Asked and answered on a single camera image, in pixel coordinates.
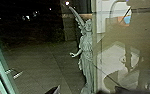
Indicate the green framed glass door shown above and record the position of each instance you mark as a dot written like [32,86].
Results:
[95,46]

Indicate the white angel statue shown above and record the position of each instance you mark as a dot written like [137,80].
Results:
[86,56]

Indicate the green door frame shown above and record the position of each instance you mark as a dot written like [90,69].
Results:
[1,73]

